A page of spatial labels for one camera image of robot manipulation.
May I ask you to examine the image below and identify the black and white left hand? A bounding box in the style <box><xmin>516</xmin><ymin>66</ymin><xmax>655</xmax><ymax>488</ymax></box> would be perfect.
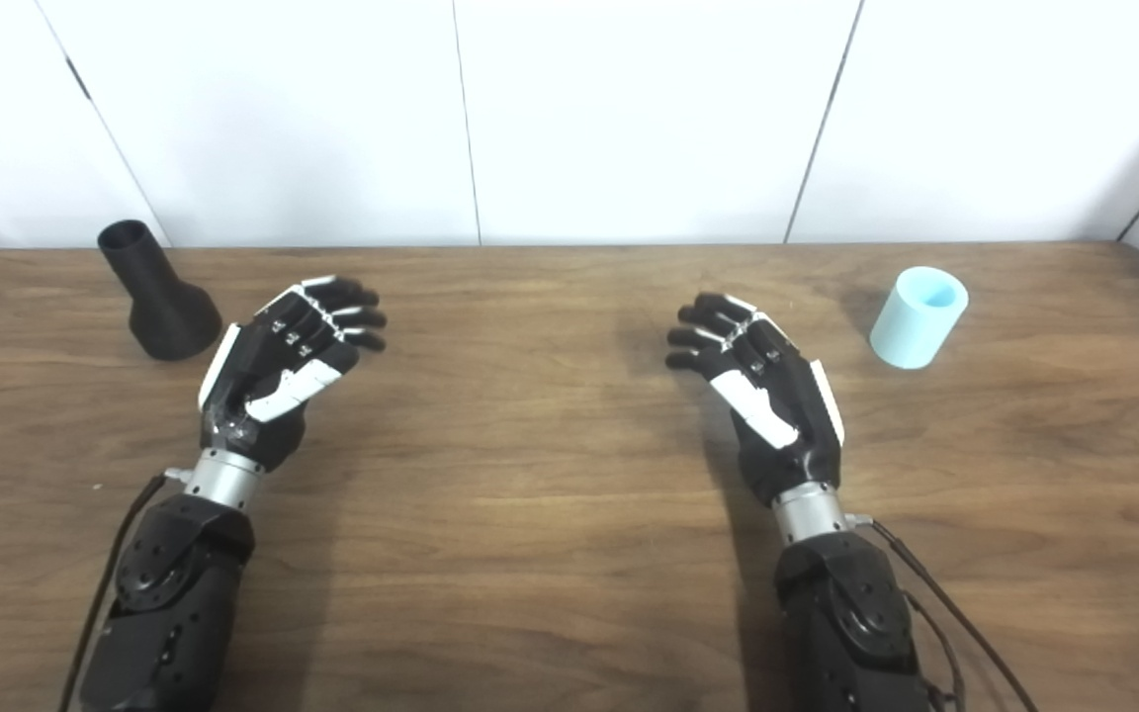
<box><xmin>197</xmin><ymin>276</ymin><xmax>389</xmax><ymax>474</ymax></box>

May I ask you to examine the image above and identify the black and white right hand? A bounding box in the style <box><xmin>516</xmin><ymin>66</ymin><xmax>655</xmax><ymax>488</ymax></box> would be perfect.
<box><xmin>665</xmin><ymin>292</ymin><xmax>845</xmax><ymax>507</ymax></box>

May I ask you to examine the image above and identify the light blue cylinder cup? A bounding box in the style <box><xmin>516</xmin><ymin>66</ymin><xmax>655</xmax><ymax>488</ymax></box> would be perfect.
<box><xmin>869</xmin><ymin>265</ymin><xmax>970</xmax><ymax>371</ymax></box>

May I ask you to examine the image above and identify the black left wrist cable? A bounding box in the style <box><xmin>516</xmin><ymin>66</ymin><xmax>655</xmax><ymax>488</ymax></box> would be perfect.
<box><xmin>57</xmin><ymin>473</ymin><xmax>185</xmax><ymax>712</ymax></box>

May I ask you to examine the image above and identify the thick black right wrist cable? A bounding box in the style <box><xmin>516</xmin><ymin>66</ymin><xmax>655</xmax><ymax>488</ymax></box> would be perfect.
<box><xmin>851</xmin><ymin>514</ymin><xmax>1040</xmax><ymax>712</ymax></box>

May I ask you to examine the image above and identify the thin cable bundle with metal plug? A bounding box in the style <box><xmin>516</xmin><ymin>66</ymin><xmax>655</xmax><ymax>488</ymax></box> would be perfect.
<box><xmin>906</xmin><ymin>588</ymin><xmax>966</xmax><ymax>712</ymax></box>

